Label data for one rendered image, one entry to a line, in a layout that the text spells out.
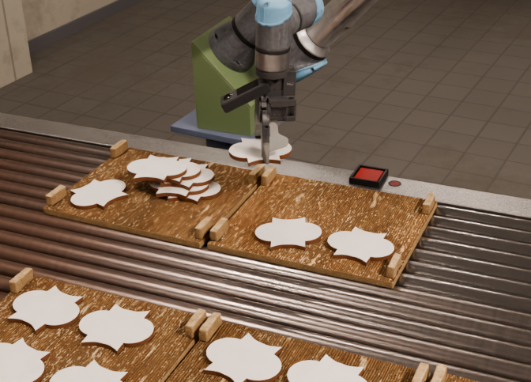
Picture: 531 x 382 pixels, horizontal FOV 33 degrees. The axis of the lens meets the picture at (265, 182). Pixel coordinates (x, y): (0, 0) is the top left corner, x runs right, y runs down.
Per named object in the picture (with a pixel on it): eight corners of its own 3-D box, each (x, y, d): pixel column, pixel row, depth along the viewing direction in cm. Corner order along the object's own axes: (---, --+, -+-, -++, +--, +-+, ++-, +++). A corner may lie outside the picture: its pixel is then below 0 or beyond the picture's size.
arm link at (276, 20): (302, -3, 190) (279, 7, 184) (299, 47, 196) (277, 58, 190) (271, -10, 194) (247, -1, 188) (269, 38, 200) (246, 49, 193)
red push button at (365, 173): (360, 172, 224) (360, 167, 224) (384, 175, 222) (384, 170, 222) (352, 183, 220) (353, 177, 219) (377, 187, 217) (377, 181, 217)
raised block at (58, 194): (61, 194, 215) (59, 183, 213) (67, 195, 214) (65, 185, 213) (46, 206, 210) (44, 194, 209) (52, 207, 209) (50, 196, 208)
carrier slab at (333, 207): (272, 178, 222) (272, 172, 221) (437, 207, 207) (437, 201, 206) (207, 249, 194) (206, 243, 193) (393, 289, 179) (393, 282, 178)
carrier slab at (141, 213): (126, 151, 238) (125, 145, 237) (268, 178, 222) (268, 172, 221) (43, 213, 210) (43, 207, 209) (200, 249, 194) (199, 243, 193)
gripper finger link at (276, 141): (290, 163, 199) (288, 121, 199) (263, 164, 198) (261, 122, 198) (288, 163, 202) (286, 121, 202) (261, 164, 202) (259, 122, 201)
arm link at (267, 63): (257, 55, 191) (252, 42, 198) (257, 76, 193) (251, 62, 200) (292, 54, 192) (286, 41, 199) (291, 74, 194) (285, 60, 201)
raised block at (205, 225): (207, 225, 200) (206, 214, 198) (214, 227, 199) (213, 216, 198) (193, 238, 195) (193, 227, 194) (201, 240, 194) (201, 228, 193)
